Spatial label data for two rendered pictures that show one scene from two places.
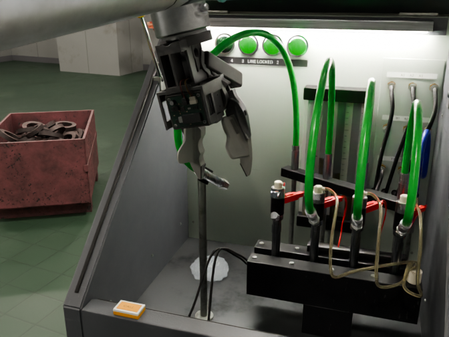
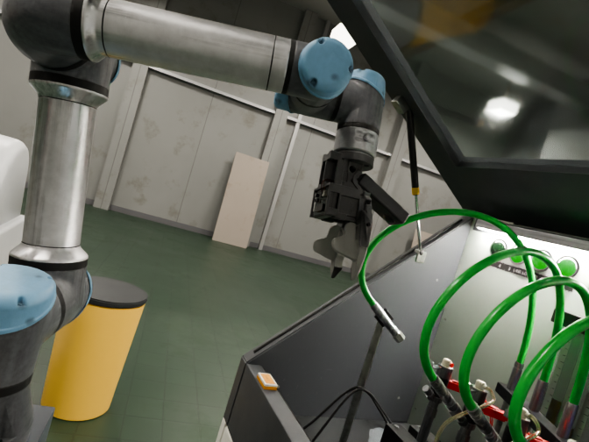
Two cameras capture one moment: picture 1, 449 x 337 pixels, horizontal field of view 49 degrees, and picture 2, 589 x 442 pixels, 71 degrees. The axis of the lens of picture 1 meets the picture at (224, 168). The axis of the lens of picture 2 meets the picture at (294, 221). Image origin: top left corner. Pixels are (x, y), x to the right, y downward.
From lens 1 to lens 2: 0.50 m
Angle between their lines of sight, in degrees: 50
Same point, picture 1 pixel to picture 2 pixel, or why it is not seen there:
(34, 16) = (153, 42)
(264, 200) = not seen: hidden behind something
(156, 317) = (273, 397)
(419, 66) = not seen: outside the picture
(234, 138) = (349, 239)
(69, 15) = (176, 51)
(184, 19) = (345, 139)
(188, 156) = (327, 253)
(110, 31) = not seen: hidden behind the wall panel
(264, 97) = (517, 310)
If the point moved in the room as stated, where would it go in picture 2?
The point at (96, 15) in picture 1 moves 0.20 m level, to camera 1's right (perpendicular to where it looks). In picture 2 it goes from (197, 60) to (290, 47)
